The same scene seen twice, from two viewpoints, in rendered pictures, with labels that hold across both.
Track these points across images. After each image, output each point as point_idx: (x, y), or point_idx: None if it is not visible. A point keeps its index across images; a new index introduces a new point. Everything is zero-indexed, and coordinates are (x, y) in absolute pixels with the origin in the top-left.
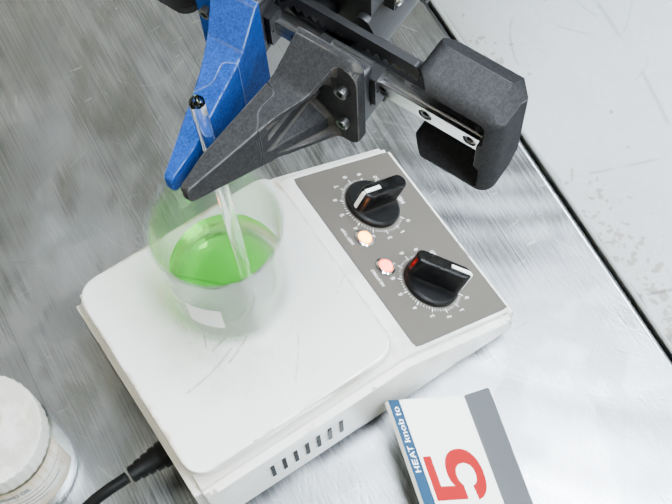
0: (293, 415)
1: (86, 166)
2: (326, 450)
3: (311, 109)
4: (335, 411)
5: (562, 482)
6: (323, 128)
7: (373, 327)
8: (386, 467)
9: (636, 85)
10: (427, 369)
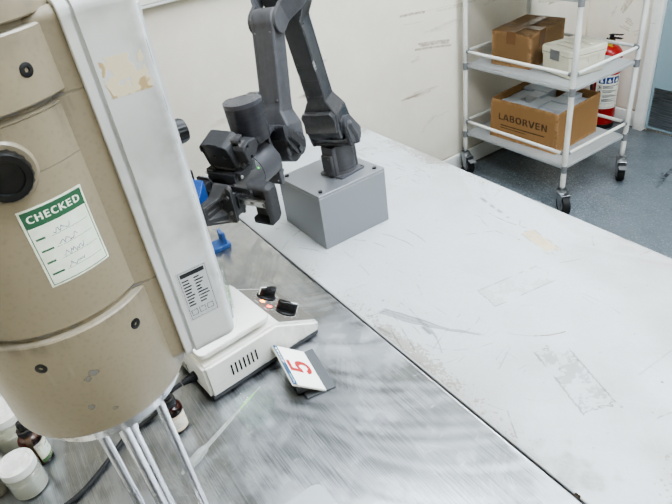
0: (234, 336)
1: None
2: (255, 375)
3: (222, 212)
4: (251, 341)
5: (340, 370)
6: (227, 219)
7: (261, 311)
8: (277, 376)
9: (358, 268)
10: (286, 335)
